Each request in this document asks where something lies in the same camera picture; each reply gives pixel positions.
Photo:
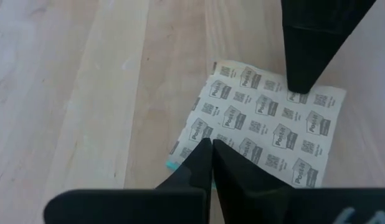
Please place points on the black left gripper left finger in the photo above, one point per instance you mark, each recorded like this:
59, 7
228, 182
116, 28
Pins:
133, 207

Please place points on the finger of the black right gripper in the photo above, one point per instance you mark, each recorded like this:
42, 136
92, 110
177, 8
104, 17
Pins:
307, 46

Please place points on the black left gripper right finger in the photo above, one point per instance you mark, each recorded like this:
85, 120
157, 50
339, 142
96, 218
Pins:
258, 205

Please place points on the teal sticky note pad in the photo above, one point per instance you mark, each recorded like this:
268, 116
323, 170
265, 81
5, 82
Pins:
258, 124

